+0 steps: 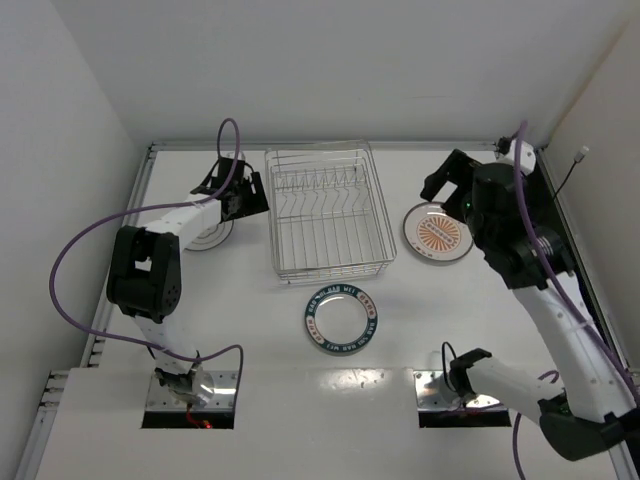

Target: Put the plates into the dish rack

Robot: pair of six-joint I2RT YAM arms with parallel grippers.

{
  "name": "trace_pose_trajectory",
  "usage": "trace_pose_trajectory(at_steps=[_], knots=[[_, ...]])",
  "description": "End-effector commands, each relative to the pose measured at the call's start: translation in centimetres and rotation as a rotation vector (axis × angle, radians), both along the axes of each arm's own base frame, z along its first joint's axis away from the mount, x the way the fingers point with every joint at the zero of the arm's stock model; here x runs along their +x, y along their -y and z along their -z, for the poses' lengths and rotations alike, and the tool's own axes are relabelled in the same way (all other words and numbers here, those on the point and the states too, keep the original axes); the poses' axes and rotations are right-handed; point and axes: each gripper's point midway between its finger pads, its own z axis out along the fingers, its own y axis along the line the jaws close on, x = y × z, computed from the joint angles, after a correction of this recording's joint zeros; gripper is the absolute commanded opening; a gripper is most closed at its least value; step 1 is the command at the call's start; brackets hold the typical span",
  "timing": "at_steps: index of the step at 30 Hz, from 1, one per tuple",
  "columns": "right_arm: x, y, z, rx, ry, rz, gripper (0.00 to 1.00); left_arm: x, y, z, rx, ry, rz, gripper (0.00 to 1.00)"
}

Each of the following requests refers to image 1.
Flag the orange sunburst plate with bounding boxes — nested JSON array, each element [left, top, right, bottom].
[[402, 202, 473, 263]]

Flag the dark teal rimmed plate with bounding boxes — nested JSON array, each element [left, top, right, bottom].
[[303, 283, 379, 356]]

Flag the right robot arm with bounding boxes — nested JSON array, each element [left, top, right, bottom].
[[420, 149, 639, 461]]

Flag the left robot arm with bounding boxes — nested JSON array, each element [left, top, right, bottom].
[[106, 156, 268, 408]]

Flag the white plate teal rings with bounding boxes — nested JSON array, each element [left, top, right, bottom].
[[185, 218, 235, 253]]

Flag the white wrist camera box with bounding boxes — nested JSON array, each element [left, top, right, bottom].
[[495, 136, 536, 176]]

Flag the metal wire dish rack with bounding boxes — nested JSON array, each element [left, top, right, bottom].
[[265, 140, 397, 285]]

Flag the black cable with white plug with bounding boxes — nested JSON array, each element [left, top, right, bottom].
[[552, 145, 590, 200]]

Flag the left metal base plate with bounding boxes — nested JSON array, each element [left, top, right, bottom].
[[145, 370, 237, 413]]

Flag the metal base plate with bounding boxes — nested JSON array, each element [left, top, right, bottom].
[[413, 370, 506, 413], [145, 370, 237, 413]]

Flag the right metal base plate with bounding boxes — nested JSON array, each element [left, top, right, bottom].
[[413, 370, 506, 413]]

